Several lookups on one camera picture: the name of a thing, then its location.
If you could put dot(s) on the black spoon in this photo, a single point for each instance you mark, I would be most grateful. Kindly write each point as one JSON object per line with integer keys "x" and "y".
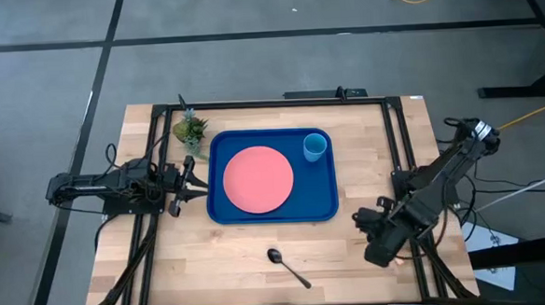
{"x": 274, "y": 255}

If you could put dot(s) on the pink round plate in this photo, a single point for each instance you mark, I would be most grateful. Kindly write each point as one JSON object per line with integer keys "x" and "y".
{"x": 258, "y": 180}

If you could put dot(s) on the black low camera mount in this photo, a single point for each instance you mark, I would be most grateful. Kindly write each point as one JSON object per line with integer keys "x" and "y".
{"x": 325, "y": 94}

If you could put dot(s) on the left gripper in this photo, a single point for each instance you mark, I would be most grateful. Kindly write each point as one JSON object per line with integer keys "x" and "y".
{"x": 189, "y": 165}

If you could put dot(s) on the succulent plant in black pot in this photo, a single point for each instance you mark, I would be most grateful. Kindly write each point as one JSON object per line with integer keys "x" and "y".
{"x": 189, "y": 131}

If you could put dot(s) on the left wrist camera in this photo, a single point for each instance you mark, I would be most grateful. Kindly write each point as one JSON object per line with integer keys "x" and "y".
{"x": 172, "y": 176}

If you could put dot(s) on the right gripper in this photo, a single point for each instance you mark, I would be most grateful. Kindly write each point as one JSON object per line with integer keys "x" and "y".
{"x": 374, "y": 219}

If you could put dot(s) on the blue plastic tray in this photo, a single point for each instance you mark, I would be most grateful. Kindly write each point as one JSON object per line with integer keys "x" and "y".
{"x": 312, "y": 192}

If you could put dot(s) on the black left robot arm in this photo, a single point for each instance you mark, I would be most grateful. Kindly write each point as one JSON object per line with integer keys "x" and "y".
{"x": 92, "y": 185}

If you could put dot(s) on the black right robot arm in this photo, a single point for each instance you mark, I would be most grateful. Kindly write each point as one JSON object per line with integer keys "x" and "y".
{"x": 442, "y": 171}

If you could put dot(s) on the white paper sheet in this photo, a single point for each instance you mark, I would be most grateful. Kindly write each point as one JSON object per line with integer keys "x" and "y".
{"x": 483, "y": 244}

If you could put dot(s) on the blue plastic cup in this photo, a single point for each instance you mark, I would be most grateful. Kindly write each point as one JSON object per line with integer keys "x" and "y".
{"x": 314, "y": 150}

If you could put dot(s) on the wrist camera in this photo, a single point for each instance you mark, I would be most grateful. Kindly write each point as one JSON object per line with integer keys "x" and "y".
{"x": 172, "y": 176}
{"x": 385, "y": 249}

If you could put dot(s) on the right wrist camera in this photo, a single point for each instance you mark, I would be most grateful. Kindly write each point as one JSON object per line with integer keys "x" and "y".
{"x": 385, "y": 249}

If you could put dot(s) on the black desk stand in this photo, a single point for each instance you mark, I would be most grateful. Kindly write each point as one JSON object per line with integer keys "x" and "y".
{"x": 507, "y": 92}

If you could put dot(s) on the black beam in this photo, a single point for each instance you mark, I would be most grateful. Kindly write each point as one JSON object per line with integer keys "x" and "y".
{"x": 516, "y": 252}

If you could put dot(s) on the black aluminium table frame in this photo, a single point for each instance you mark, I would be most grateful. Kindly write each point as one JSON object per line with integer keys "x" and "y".
{"x": 274, "y": 103}

